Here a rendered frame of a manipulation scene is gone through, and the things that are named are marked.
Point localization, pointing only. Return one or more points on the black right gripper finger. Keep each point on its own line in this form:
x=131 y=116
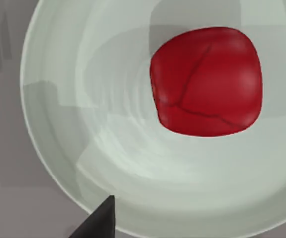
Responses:
x=100 y=220

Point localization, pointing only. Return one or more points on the white round plate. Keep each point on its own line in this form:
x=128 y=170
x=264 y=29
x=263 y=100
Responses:
x=123 y=158

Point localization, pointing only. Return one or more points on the red round fruit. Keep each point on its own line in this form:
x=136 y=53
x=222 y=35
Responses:
x=206 y=81

